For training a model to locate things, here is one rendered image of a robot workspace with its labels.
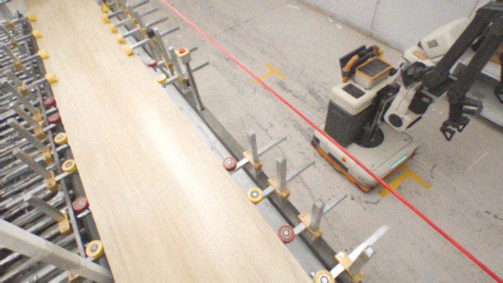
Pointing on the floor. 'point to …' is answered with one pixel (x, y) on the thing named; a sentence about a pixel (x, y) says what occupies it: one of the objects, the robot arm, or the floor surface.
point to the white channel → (51, 253)
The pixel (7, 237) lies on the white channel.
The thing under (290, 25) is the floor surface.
